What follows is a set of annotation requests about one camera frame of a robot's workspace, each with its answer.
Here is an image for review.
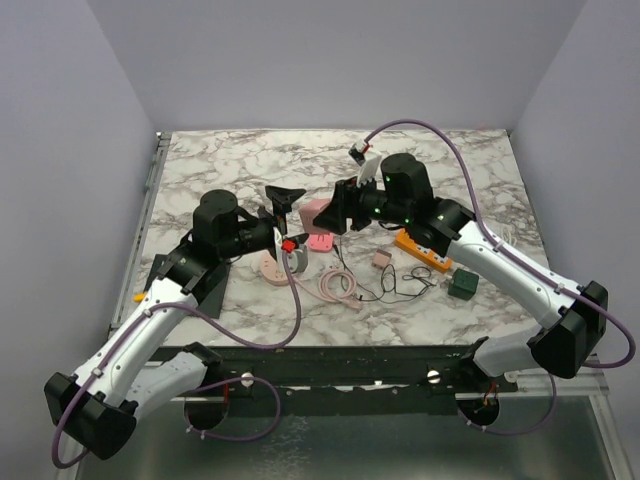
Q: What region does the aluminium frame rail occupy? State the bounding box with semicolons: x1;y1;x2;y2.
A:
54;352;626;480

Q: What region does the thin black cable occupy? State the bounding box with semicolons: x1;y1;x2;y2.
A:
335;239;436;304

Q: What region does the coral pink square charger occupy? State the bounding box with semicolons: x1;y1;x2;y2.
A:
307;233;334;253

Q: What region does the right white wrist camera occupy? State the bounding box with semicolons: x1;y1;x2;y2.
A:
349;140;382;187

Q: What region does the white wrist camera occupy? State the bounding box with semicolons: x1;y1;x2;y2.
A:
349;140;382;187
274;241;309;274

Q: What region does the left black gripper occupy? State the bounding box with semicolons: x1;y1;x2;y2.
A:
220;187;307;260

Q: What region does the green cube socket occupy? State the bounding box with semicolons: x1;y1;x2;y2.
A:
447;268;479;301

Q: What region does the black mounting base rail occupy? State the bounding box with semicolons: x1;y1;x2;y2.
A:
152;342;547;427

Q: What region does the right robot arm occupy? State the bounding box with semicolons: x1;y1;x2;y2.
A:
313;153;608;391

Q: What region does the pink round power hub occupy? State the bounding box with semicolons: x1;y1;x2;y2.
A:
258;252;289;287

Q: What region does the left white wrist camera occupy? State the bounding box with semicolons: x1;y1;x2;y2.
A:
274;241;309;274

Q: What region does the orange power strip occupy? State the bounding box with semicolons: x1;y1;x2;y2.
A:
394;229;453;273

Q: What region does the pink cube socket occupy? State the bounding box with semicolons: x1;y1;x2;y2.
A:
298;198;331;235

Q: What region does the black foam mat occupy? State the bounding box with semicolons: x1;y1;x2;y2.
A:
144;254;231;319

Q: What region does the dusty pink small charger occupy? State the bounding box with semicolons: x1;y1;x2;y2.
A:
372;249;392;270

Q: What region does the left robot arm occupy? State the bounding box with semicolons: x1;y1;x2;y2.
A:
44;186;305;469

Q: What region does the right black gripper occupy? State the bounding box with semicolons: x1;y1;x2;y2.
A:
314;170;411;235

